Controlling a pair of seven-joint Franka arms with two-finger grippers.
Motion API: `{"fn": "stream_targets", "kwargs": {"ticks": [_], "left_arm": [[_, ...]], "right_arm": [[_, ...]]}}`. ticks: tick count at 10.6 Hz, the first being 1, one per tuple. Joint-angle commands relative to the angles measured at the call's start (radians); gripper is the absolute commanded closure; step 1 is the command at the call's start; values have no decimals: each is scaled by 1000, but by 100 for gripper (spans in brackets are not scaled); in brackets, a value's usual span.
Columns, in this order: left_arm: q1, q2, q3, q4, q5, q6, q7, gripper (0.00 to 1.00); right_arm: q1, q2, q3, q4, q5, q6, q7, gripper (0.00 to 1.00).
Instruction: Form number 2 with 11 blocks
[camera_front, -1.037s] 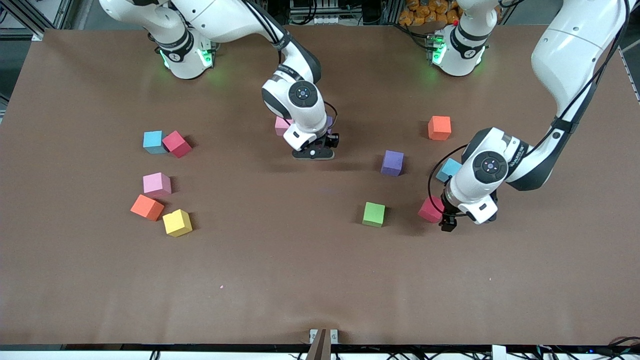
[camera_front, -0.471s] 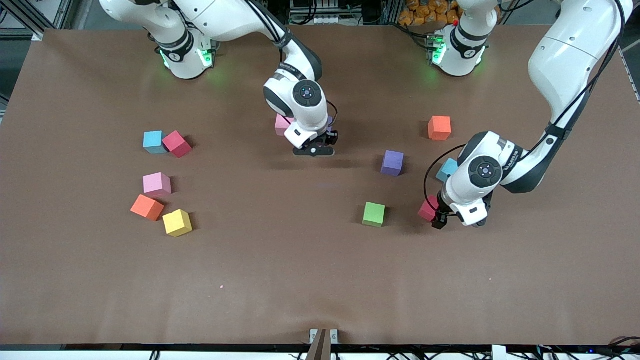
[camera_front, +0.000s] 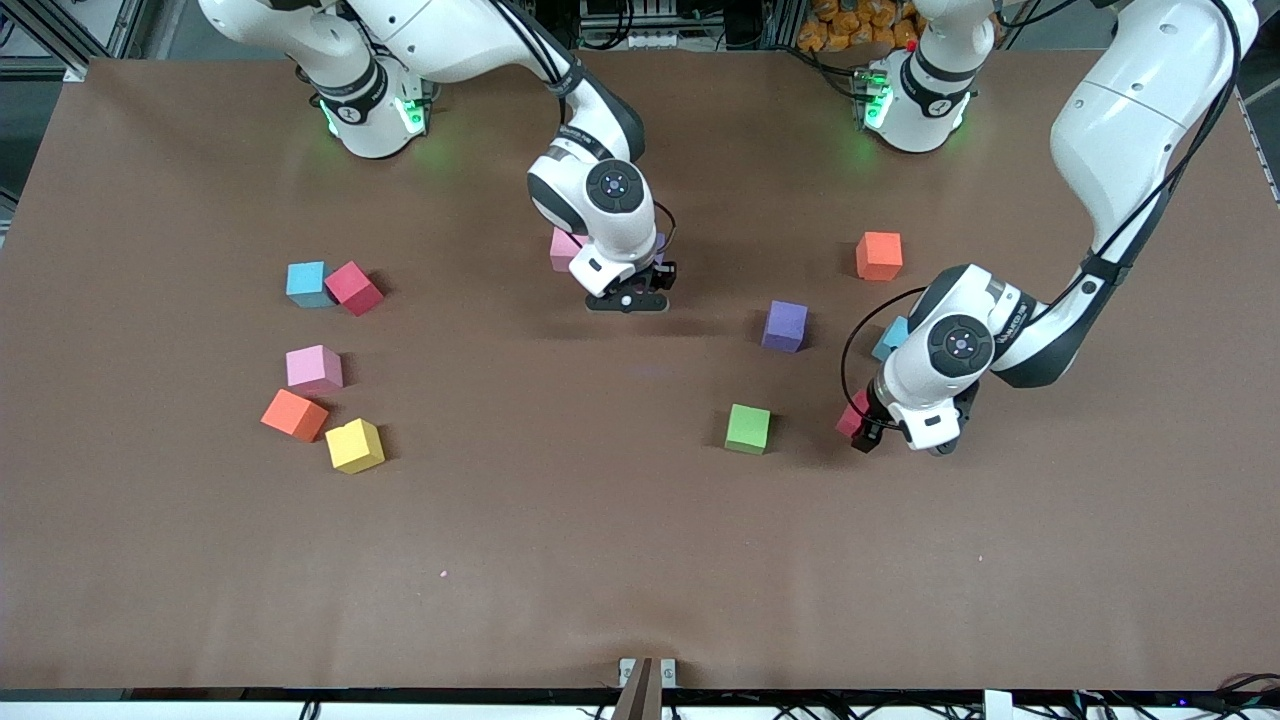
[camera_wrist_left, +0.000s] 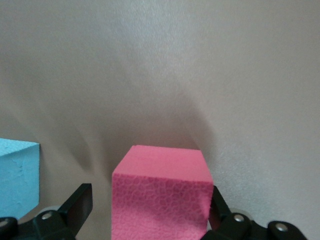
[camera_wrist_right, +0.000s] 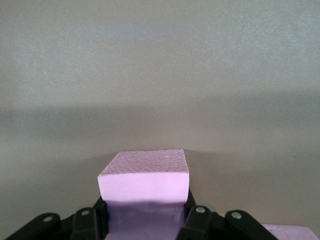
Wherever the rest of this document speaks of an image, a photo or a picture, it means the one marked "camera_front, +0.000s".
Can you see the silver equipment rack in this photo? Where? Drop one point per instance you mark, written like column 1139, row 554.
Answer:
column 640, row 20

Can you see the orange foam cube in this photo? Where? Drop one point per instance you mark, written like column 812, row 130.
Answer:
column 294, row 414
column 879, row 256

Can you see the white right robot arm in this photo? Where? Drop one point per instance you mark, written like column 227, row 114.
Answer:
column 470, row 40

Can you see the bag of orange fruit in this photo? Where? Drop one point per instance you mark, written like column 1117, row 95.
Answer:
column 850, row 25

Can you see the red foam cube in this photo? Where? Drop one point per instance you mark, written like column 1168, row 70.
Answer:
column 353, row 288
column 850, row 418

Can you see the metal table edge bracket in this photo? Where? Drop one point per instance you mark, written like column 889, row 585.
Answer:
column 647, row 685

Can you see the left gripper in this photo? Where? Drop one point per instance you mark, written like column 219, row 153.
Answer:
column 872, row 428

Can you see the blue foam cube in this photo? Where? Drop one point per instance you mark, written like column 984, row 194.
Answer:
column 892, row 338
column 307, row 284

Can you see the green foam cube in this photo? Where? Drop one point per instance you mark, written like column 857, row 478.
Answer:
column 748, row 429

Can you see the pink foam cube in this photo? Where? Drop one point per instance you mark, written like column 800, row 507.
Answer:
column 314, row 369
column 562, row 248

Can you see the yellow foam cube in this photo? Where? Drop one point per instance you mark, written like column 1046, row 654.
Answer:
column 354, row 446

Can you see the aluminium frame profile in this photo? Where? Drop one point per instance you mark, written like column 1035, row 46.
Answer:
column 1215, row 55
column 72, row 73

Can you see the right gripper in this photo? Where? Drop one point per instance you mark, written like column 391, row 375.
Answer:
column 661, row 273

